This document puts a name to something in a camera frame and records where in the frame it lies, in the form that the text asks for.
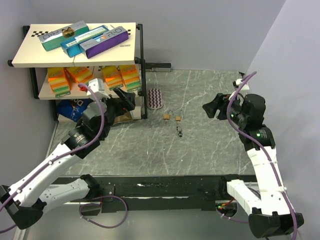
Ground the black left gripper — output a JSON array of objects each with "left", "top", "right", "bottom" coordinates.
[{"left": 88, "top": 86, "right": 135, "bottom": 138}]

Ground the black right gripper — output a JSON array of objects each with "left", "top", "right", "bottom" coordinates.
[{"left": 202, "top": 93, "right": 248, "bottom": 127}]

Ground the brass padlock long shackle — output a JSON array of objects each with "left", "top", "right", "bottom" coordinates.
[{"left": 175, "top": 109, "right": 184, "bottom": 125}]

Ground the small key bunch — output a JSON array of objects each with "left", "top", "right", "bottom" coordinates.
[{"left": 176, "top": 122, "right": 183, "bottom": 138}]

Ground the brass padlock short shackle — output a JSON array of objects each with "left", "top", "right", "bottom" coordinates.
[{"left": 163, "top": 109, "right": 173, "bottom": 124}]

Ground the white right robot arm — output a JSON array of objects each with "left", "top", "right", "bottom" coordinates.
[{"left": 202, "top": 93, "right": 304, "bottom": 239}]

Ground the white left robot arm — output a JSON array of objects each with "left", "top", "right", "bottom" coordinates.
[{"left": 0, "top": 88, "right": 136, "bottom": 230}]

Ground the brown snack bag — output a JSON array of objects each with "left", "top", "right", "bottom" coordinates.
[{"left": 113, "top": 111, "right": 133, "bottom": 125}]

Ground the orange green sponge pack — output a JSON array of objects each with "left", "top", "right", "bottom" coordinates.
[
  {"left": 119, "top": 64, "right": 141, "bottom": 92},
  {"left": 65, "top": 66, "right": 94, "bottom": 84},
  {"left": 47, "top": 67, "right": 71, "bottom": 98},
  {"left": 101, "top": 65, "right": 124, "bottom": 90}
]

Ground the purple wavy scrub pad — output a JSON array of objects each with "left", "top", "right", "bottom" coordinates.
[{"left": 147, "top": 88, "right": 164, "bottom": 110}]

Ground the blue Doritos bag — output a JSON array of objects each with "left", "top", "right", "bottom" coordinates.
[{"left": 57, "top": 98, "right": 89, "bottom": 122}]

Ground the purple grey R+O box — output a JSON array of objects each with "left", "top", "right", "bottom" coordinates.
[{"left": 79, "top": 26, "right": 129, "bottom": 59}]

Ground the blue carton box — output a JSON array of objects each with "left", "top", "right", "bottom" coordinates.
[{"left": 60, "top": 25, "right": 109, "bottom": 58}]

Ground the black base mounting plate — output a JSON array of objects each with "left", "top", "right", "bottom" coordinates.
[{"left": 52, "top": 174, "right": 241, "bottom": 214}]

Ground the teal grey R+O box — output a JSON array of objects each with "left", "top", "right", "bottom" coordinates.
[{"left": 38, "top": 20, "right": 89, "bottom": 52}]

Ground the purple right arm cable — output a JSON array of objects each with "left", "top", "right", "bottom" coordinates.
[{"left": 219, "top": 71, "right": 299, "bottom": 240}]

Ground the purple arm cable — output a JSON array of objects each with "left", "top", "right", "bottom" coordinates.
[
  {"left": 219, "top": 71, "right": 299, "bottom": 240},
  {"left": 0, "top": 83, "right": 128, "bottom": 232}
]

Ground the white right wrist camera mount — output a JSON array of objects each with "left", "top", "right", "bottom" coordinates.
[{"left": 232, "top": 78, "right": 250, "bottom": 93}]

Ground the black bracket at back wall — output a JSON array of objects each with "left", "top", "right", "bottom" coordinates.
[{"left": 144, "top": 62, "right": 172, "bottom": 73}]

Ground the black frame shelf rack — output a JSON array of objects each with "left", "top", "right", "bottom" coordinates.
[{"left": 7, "top": 22, "right": 149, "bottom": 120}]

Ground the aluminium rail frame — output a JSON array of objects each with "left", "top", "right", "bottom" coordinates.
[{"left": 12, "top": 174, "right": 301, "bottom": 240}]

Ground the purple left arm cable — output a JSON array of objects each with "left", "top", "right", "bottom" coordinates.
[{"left": 0, "top": 83, "right": 128, "bottom": 232}]

